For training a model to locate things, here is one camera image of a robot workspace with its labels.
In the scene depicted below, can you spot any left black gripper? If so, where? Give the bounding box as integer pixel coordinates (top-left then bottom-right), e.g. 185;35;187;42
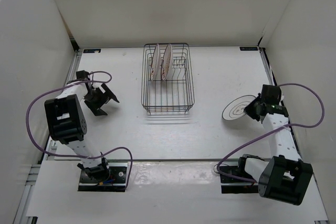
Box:
83;83;119;116

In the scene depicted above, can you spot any white plate teal rim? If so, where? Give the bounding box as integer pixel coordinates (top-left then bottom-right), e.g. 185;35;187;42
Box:
222;95;256;121

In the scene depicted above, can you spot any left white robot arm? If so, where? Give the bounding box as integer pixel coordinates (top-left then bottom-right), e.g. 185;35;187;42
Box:
44;70;119;182

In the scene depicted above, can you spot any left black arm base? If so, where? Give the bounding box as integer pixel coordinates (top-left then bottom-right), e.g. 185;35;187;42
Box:
77;163;128;192

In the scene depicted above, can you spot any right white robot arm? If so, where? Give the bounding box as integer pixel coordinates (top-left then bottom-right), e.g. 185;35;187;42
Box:
236;84;313;206

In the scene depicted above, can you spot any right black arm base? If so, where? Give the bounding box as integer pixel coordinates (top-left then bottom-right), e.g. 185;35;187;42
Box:
213;164;258;194

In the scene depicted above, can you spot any left dark table label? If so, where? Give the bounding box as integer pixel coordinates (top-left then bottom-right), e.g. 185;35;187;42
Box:
83;49;101;54

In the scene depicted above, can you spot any dark table label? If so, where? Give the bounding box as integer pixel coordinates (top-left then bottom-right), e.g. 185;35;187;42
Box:
83;49;101;54
239;46;258;51

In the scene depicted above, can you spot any right dark table label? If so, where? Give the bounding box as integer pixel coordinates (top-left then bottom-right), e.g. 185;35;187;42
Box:
239;46;258;51

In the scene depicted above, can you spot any left red-patterned plate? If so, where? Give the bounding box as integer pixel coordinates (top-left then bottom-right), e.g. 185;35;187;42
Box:
150;44;161;81

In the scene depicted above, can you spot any red-patterned plate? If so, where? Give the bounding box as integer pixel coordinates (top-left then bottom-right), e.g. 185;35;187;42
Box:
161;44;173;81
150;44;161;81

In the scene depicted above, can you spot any middle red-patterned plate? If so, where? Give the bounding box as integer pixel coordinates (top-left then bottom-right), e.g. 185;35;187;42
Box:
161;44;173;81

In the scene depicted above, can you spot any white front board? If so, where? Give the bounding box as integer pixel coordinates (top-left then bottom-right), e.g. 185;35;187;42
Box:
27;161;328;223

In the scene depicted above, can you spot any metal wire dish rack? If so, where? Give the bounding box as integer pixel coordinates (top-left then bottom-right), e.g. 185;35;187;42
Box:
141;43;195;115

